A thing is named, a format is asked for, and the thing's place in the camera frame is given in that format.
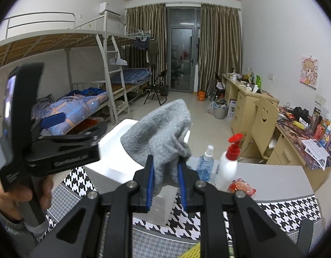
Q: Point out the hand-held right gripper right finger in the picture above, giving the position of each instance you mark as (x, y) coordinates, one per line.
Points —
(182, 182)

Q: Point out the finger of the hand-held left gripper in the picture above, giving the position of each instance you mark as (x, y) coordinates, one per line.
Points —
(54, 119)
(82, 134)

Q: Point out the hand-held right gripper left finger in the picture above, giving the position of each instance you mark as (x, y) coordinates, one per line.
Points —
(149, 182)

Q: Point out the white foam box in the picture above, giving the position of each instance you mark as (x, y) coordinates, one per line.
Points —
(111, 150)

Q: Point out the grey towel cloth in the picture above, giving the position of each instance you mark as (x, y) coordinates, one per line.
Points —
(160, 129)

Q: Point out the person's left forearm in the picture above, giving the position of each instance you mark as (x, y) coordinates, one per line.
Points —
(12, 239)

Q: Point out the person's left hand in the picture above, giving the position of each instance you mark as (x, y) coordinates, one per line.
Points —
(8, 203)

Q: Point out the orange bag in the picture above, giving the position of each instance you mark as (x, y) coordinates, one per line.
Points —
(86, 125)

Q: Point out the grey cloth on bed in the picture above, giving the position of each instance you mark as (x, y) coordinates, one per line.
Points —
(44, 102)

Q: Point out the blue plaid quilt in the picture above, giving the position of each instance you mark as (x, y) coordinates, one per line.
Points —
(74, 107)

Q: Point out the blue spray bottle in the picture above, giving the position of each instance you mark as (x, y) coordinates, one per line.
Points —
(204, 166)

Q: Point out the white red pump lotion bottle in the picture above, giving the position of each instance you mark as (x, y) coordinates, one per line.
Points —
(225, 172)

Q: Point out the red snack packet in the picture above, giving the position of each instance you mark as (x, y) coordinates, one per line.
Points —
(242, 186)

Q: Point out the yellow mesh pad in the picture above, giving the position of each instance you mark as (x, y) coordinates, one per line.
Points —
(192, 251)

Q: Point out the white metal bunk bed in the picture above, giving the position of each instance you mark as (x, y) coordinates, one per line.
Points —
(47, 39)
(119, 39)

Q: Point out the blue checkered bedding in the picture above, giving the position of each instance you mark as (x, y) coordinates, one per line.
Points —
(133, 74)

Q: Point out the metal bucket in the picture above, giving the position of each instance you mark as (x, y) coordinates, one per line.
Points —
(220, 111)

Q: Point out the white garment on hanger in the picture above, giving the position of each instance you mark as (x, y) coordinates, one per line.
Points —
(117, 61)

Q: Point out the black folding chair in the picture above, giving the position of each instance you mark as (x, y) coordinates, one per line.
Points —
(156, 88)

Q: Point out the white and blue carton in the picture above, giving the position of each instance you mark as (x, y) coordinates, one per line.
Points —
(232, 110)

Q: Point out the orange box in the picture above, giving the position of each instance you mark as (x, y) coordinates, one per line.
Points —
(201, 96)

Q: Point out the wooden desk with drawers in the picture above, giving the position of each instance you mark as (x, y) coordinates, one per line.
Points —
(246, 104)

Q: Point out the wooden chair with smiley cutout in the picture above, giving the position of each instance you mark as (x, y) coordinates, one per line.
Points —
(264, 121)

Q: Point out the houndstooth table mat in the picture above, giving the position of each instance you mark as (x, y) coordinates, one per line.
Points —
(283, 215)

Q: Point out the dark blue hanging garment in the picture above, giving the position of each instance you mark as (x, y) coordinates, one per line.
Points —
(141, 43)

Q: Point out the olive hanging garment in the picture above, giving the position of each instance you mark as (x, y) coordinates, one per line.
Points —
(152, 51)

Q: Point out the wooden desk with printed mat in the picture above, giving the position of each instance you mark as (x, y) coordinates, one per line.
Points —
(289, 156)

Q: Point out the white air conditioner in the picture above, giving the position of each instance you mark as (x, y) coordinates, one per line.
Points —
(110, 8)

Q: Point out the green plastic item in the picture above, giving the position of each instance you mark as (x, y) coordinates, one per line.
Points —
(258, 81)

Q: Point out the brown curtain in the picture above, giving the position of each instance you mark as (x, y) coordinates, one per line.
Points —
(146, 21)
(219, 45)

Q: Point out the yellow tube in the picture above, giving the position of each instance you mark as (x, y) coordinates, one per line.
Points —
(299, 124)

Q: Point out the printed paper sheet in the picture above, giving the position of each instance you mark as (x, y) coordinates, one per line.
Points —
(314, 153)

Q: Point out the glass balcony door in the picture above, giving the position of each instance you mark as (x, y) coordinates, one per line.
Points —
(181, 40)

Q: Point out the dark thermos bottle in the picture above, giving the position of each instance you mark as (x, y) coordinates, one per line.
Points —
(315, 119)

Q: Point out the white wall socket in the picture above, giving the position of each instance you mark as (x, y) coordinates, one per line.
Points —
(320, 100)

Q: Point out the cartoon wall poster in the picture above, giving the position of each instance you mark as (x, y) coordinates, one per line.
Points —
(309, 72)

